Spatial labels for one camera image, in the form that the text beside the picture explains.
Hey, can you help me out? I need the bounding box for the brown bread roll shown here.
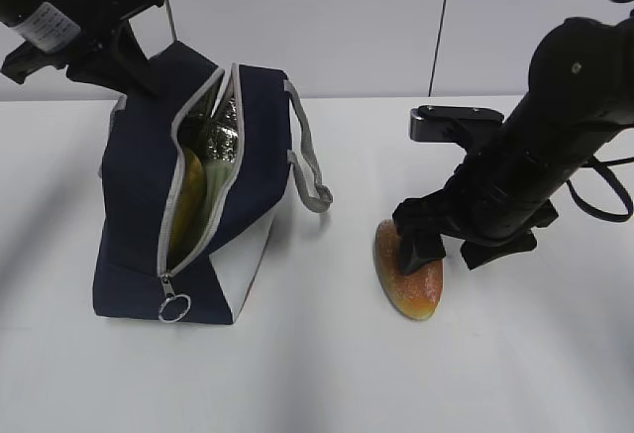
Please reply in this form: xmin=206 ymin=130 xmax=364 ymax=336
xmin=373 ymin=220 xmax=444 ymax=321

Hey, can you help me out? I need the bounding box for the navy blue lunch bag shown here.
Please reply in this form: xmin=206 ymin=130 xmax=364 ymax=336
xmin=92 ymin=42 xmax=333 ymax=325

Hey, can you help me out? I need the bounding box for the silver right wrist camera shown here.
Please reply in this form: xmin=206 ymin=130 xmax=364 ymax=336
xmin=409 ymin=105 xmax=504 ymax=150

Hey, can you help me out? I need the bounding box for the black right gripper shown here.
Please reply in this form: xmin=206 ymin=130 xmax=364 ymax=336
xmin=392 ymin=151 xmax=570 ymax=275

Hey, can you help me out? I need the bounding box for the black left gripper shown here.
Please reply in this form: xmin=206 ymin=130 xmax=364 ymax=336
xmin=1 ymin=0 xmax=165 ymax=97

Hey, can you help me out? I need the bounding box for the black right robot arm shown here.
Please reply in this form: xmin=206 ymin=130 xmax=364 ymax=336
xmin=392 ymin=18 xmax=633 ymax=275

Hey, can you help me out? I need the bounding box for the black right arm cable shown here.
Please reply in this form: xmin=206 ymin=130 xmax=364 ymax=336
xmin=564 ymin=0 xmax=634 ymax=224

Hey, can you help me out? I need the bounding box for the yellow banana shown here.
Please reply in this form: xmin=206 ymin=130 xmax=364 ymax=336
xmin=168 ymin=148 xmax=206 ymax=266

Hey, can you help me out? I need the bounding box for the green lidded food container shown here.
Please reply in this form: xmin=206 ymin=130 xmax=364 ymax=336
xmin=204 ymin=160 xmax=234 ymax=209

